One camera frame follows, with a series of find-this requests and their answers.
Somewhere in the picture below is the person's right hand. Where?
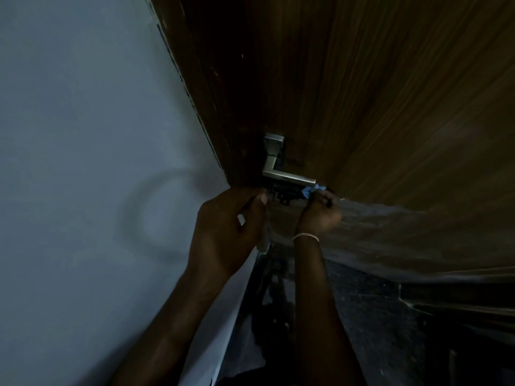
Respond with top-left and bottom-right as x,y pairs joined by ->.
296,189 -> 343,240

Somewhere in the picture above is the person's left hand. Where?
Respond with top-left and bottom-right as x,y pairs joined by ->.
187,187 -> 269,280

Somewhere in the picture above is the blue wipe cloth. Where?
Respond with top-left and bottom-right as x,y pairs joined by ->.
300,183 -> 327,199

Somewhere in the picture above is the silver door handle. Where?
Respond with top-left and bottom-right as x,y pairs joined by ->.
262,133 -> 317,186

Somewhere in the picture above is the brown wooden door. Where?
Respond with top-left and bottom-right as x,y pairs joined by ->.
257,0 -> 515,284

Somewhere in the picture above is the person's right forearm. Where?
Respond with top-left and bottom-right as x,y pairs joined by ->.
291,236 -> 369,386

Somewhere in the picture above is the person's left forearm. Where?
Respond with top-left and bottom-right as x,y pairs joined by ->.
108,273 -> 230,386

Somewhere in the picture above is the black door latch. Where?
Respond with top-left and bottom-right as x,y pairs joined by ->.
263,182 -> 311,206

